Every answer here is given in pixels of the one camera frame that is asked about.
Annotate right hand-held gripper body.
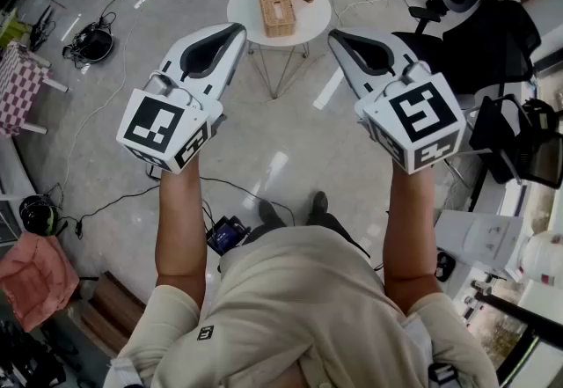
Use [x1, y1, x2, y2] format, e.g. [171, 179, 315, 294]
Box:
[353, 60, 467, 176]

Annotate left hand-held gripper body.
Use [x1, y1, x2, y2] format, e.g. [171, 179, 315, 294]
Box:
[115, 68, 227, 175]

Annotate wicker box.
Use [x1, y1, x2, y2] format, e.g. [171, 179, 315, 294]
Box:
[257, 0, 297, 39]

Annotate wicker box lid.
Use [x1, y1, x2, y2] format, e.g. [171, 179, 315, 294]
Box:
[260, 0, 296, 29]

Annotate person's left forearm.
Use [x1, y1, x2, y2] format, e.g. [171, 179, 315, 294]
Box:
[155, 155, 208, 304]

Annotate person's right forearm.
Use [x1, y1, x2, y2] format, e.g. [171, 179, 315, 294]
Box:
[381, 159, 443, 318]

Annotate round white side table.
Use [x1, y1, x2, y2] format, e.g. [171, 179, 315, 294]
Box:
[225, 0, 333, 100]

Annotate black office chair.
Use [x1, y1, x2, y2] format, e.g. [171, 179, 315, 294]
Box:
[390, 0, 543, 98]

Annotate black device with blue screen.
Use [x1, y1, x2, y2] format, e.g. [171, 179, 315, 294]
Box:
[205, 215, 252, 256]

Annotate white cardboard carton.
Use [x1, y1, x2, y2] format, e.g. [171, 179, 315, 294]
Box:
[432, 209, 525, 267]

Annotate person's black right shoe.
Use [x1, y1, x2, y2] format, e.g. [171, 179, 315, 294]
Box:
[306, 190, 330, 225]

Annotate person's black shoe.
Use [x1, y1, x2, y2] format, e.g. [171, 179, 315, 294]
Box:
[258, 200, 288, 230]
[306, 190, 330, 225]

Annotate black tripod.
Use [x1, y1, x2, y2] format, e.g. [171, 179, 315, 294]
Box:
[26, 2, 59, 54]

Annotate person's black trousers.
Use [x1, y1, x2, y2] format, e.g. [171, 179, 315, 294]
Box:
[244, 213, 371, 259]

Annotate pink checkered chair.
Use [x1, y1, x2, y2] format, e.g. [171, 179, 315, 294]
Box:
[0, 40, 72, 137]

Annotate black helmet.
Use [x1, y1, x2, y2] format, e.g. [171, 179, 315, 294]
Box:
[18, 194, 60, 238]

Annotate small black case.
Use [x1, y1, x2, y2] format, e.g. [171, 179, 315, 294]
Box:
[435, 246, 457, 282]

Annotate person's black left shoe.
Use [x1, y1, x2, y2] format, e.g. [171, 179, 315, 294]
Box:
[258, 200, 288, 230]

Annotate white sack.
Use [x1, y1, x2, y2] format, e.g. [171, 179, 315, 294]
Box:
[520, 231, 563, 287]

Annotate pink cushion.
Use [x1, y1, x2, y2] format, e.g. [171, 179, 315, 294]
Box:
[0, 231, 81, 333]

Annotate brown wooden board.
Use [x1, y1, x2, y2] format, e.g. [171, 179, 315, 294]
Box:
[80, 270, 147, 357]

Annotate person's beige shirt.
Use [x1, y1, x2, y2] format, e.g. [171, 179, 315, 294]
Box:
[102, 225, 499, 388]

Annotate black floor cable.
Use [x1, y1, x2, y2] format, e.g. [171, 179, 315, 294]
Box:
[55, 181, 162, 240]

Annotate black cable bundle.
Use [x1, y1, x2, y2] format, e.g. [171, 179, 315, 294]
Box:
[61, 11, 119, 70]

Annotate black folding frame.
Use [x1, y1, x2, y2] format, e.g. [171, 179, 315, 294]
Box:
[467, 93, 563, 190]

